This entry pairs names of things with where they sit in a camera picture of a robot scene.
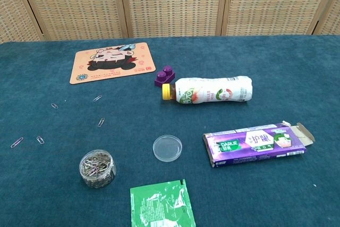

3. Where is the purple toothpaste box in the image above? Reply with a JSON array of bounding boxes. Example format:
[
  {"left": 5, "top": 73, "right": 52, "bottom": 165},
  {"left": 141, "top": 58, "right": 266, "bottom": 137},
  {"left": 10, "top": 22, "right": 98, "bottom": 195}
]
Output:
[{"left": 203, "top": 120, "right": 316, "bottom": 168}]

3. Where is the clear round plastic lid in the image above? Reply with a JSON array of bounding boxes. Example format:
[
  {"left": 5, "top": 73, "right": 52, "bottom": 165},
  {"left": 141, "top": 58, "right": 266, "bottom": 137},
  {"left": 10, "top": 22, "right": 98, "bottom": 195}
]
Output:
[{"left": 152, "top": 134, "right": 183, "bottom": 163}]

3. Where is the orange cartoon mouse pad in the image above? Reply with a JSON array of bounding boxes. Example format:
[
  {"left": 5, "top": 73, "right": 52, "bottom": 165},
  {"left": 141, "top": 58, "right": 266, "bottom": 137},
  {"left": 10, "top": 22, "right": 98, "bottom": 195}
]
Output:
[{"left": 69, "top": 41, "right": 157, "bottom": 85}]

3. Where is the green foil sachet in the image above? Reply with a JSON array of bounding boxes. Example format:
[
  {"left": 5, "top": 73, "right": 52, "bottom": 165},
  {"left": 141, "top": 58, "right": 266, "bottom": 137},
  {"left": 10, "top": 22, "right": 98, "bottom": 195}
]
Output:
[{"left": 130, "top": 179, "right": 197, "bottom": 227}]

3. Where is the woven folding screen panel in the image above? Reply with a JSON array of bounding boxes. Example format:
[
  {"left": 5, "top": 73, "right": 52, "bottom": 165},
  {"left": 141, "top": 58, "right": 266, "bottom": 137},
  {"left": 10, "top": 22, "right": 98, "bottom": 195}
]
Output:
[
  {"left": 313, "top": 0, "right": 340, "bottom": 36},
  {"left": 222, "top": 0, "right": 335, "bottom": 36},
  {"left": 15, "top": 0, "right": 130, "bottom": 41},
  {"left": 118, "top": 0, "right": 230, "bottom": 38},
  {"left": 0, "top": 0, "right": 45, "bottom": 44}
]

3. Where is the purple toy brick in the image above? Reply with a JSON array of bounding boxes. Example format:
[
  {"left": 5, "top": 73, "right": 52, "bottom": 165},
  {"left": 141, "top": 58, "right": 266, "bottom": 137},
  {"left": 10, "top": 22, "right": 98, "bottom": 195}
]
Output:
[{"left": 154, "top": 65, "right": 176, "bottom": 88}]

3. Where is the clear jar of paper clips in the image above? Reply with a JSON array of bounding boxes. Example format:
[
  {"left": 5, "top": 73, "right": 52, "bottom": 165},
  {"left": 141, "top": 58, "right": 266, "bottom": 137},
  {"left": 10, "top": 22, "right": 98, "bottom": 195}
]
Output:
[{"left": 79, "top": 149, "right": 117, "bottom": 189}]

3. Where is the yellow-capped drink bottle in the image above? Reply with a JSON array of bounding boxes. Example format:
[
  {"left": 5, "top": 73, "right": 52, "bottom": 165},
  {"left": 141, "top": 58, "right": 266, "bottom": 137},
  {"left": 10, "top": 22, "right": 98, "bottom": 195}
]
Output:
[{"left": 161, "top": 75, "right": 253, "bottom": 105}]

